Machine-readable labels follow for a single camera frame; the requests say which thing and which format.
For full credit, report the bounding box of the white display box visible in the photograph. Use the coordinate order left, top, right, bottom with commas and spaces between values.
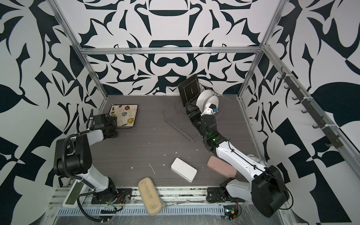
62, 181, 87, 209

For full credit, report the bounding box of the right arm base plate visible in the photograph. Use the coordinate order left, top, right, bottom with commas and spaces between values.
206, 187, 245, 203

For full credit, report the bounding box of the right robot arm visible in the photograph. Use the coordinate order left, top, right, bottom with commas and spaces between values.
186, 103, 292, 218

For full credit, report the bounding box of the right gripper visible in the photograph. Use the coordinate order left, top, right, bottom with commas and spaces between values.
188, 102, 211, 142

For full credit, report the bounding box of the floral black square plate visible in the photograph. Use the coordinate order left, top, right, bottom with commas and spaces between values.
109, 104, 138, 129

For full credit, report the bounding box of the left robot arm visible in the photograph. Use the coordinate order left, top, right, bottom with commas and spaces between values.
53, 114, 118, 201

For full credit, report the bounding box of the small circuit board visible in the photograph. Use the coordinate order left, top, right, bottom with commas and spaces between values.
224, 204, 242, 221

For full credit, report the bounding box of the white round plate back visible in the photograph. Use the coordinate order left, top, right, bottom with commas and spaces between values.
196, 90, 213, 111

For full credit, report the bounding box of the wire dish rack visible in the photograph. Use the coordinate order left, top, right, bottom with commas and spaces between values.
157, 94, 230, 143

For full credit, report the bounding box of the white round timer device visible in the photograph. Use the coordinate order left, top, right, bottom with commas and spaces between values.
247, 154, 267, 167

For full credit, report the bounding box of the white rectangular case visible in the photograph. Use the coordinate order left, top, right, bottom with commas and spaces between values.
171, 158, 197, 182

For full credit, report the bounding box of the white round plate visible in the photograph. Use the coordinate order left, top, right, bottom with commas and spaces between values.
196, 90, 213, 111
207, 96, 219, 112

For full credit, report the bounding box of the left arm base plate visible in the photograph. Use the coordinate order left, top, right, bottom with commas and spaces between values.
91, 188, 133, 204

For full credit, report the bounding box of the slotted cable duct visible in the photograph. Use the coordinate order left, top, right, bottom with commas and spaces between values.
57, 205, 225, 216

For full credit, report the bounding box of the wall hook rail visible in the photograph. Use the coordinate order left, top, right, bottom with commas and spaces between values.
279, 68, 344, 149

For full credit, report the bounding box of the white round plate front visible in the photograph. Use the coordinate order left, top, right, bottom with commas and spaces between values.
207, 96, 219, 112

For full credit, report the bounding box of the beige oblong case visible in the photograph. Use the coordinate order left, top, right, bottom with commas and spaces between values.
138, 177, 164, 216

